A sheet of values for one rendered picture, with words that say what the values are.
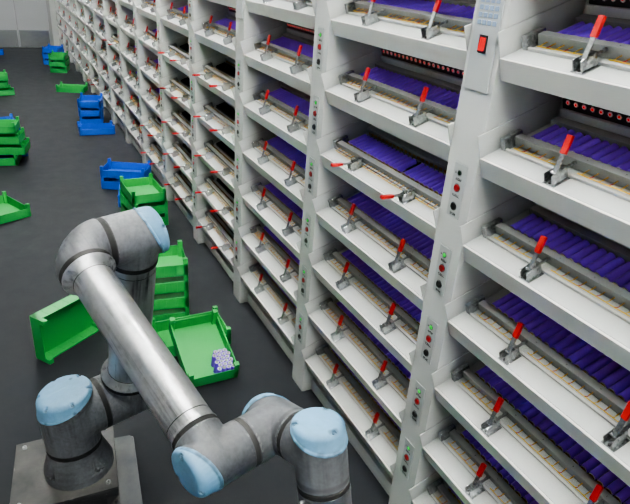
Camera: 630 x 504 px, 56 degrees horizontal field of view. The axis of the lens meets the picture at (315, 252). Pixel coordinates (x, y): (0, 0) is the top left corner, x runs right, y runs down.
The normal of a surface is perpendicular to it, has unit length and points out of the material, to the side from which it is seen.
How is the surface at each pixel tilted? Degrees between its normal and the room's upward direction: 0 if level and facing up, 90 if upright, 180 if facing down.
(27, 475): 4
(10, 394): 0
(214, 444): 16
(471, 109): 90
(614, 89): 110
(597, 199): 20
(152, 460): 0
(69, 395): 9
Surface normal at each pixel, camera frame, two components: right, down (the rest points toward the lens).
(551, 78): -0.86, 0.44
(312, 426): -0.02, -0.95
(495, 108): 0.44, 0.42
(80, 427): 0.65, 0.32
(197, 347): 0.20, -0.73
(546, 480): -0.25, -0.79
